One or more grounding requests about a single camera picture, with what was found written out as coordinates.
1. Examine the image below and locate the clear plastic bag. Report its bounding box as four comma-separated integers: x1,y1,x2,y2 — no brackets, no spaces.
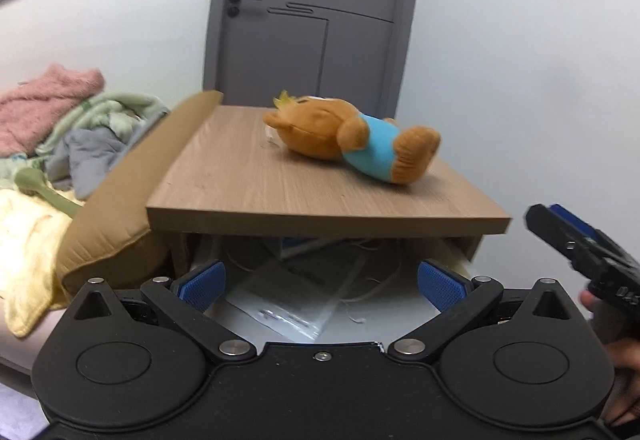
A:
226,256,371,341

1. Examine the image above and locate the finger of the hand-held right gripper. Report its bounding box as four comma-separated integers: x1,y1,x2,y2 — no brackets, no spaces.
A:
524,203,608,271

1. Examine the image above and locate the brown cushion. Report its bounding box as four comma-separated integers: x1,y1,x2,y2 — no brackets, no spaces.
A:
55,90,224,303

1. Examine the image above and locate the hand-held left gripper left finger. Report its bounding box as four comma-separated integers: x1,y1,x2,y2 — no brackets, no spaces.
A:
72,260,256,363

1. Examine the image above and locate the pink towel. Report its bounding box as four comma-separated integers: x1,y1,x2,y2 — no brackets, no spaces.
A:
0,63,107,158

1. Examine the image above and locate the brown plush bear toy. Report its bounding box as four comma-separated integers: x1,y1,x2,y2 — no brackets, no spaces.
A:
263,90,442,185

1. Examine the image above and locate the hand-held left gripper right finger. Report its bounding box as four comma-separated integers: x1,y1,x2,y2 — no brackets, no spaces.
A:
387,260,571,363

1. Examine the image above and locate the grey door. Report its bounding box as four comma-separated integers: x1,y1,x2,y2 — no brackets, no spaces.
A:
202,0,427,127

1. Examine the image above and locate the green plush toy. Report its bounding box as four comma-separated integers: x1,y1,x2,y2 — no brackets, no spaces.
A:
13,167,86,219

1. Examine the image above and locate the green blanket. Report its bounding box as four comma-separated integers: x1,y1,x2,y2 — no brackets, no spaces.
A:
0,91,171,193

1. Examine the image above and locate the grey cloth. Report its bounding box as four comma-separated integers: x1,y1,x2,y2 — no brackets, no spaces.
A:
46,126,146,201

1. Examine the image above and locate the white cable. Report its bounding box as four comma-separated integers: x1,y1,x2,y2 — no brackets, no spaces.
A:
225,240,403,323

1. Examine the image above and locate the person's right hand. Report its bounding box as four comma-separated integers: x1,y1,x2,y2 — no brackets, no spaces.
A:
580,291,640,427

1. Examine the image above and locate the wooden nightstand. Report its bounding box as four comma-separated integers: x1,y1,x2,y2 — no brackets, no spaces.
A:
145,104,514,281

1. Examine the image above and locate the yellow blanket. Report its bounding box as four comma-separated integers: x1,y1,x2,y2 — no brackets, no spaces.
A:
0,189,73,338

